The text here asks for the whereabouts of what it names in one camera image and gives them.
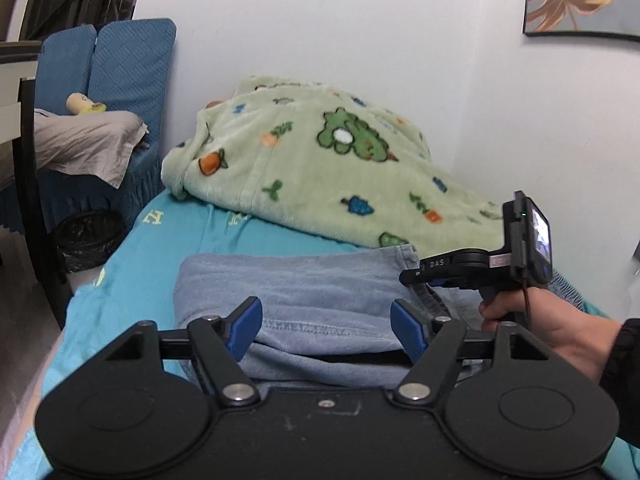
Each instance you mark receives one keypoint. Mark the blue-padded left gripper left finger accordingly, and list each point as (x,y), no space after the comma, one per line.
(219,345)

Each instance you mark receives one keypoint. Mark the white black-legged table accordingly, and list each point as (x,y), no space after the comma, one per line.
(19,60)

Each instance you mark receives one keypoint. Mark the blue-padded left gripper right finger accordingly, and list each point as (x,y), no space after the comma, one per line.
(433,346)

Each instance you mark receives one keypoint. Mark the blue quilted chair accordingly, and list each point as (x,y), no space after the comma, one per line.
(124,65)

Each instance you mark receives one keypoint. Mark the grey cloth on chair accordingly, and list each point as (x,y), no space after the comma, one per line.
(94,144)

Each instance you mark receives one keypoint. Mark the blue denim jeans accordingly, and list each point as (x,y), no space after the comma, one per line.
(325,319)

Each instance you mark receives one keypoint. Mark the green cartoon fleece blanket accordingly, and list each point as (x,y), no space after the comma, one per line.
(323,161)

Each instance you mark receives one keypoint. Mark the black sleeve forearm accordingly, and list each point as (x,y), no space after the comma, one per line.
(621,380)

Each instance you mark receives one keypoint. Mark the person's right hand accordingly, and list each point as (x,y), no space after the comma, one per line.
(584,340)

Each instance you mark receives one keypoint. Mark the teal patterned bed sheet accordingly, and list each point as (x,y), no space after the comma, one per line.
(139,280)

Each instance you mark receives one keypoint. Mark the cream bottle on chair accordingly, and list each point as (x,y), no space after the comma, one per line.
(79,104)

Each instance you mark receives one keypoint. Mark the black mesh waste bin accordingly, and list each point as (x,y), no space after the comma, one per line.
(86,240)

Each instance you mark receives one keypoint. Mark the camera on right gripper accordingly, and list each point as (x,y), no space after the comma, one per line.
(527,238)

